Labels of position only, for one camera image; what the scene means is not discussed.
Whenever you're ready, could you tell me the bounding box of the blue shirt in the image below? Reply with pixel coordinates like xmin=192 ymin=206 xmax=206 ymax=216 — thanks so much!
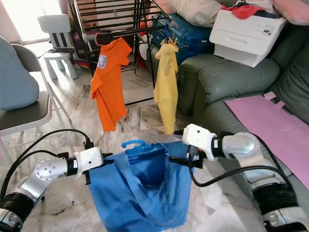
xmin=88 ymin=140 xmax=196 ymax=232

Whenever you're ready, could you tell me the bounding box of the blue plastic clothes hanger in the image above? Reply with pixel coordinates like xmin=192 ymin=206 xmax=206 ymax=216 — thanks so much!
xmin=122 ymin=139 xmax=148 ymax=155

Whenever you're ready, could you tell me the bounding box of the dark blue clothes hanger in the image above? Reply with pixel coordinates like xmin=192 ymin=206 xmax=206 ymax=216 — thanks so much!
xmin=163 ymin=23 xmax=173 ymax=46

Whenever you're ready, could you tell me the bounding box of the pink clothes hanger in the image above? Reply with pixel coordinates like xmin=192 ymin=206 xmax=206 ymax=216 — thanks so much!
xmin=94 ymin=33 xmax=107 ymax=48

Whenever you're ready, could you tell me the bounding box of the yellow t-shirt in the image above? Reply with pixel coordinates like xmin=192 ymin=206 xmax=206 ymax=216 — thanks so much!
xmin=154 ymin=43 xmax=180 ymax=136

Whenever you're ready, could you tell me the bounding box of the pink mat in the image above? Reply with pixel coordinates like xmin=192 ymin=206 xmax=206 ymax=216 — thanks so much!
xmin=225 ymin=92 xmax=309 ymax=182

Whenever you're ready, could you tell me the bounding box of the grey-green leather sofa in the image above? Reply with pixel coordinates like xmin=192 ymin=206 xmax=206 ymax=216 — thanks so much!
xmin=147 ymin=19 xmax=309 ymax=232

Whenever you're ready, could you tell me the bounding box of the dark seat folding chair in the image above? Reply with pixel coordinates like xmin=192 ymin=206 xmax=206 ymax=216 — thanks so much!
xmin=0 ymin=43 xmax=73 ymax=160

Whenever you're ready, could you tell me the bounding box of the orange t-shirt with round badge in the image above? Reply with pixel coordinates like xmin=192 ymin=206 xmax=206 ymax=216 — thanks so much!
xmin=91 ymin=38 xmax=132 ymax=132

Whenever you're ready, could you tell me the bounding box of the blue hard suitcase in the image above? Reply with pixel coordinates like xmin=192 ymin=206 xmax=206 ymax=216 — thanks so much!
xmin=152 ymin=14 xmax=215 ymax=66

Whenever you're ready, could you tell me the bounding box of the blue chair cushion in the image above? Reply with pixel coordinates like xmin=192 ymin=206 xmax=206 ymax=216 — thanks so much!
xmin=0 ymin=38 xmax=40 ymax=112

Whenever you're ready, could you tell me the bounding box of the white printer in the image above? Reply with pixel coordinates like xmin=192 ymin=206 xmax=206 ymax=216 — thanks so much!
xmin=210 ymin=9 xmax=288 ymax=68

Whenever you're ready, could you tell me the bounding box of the pale grey child chair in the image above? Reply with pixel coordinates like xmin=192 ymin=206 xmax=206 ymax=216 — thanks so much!
xmin=36 ymin=14 xmax=78 ymax=80

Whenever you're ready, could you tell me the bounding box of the beige pillow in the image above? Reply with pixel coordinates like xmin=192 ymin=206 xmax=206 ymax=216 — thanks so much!
xmin=167 ymin=0 xmax=223 ymax=27

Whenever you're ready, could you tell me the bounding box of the red cloth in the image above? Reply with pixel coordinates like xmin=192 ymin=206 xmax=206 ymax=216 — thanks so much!
xmin=232 ymin=4 xmax=266 ymax=20

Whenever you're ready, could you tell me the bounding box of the black metal drying rack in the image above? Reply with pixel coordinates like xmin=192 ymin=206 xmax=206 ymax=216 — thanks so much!
xmin=68 ymin=0 xmax=174 ymax=104

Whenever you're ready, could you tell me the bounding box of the pink pillow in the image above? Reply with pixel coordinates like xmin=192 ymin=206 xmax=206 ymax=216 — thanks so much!
xmin=273 ymin=0 xmax=309 ymax=25

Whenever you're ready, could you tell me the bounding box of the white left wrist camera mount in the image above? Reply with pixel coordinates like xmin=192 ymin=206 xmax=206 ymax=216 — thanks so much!
xmin=72 ymin=147 xmax=104 ymax=177

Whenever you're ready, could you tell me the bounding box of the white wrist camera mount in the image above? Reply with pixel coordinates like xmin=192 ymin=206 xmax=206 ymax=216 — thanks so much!
xmin=183 ymin=123 xmax=219 ymax=161
xmin=72 ymin=147 xmax=104 ymax=177

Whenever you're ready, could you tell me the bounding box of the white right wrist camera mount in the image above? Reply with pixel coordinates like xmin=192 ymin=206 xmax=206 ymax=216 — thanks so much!
xmin=183 ymin=123 xmax=219 ymax=161

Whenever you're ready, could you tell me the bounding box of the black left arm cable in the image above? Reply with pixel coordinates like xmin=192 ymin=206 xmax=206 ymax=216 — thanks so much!
xmin=19 ymin=128 xmax=92 ymax=194

